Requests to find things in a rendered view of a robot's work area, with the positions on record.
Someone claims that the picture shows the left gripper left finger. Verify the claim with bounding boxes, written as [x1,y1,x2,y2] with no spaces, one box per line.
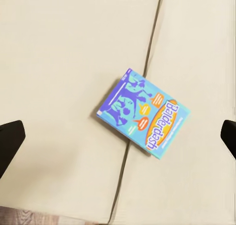
[0,120,26,179]

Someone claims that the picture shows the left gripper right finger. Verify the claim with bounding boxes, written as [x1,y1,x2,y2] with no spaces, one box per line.
[220,120,236,159]

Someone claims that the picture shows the board game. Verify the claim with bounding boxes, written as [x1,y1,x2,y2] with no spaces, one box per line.
[96,68,191,160]

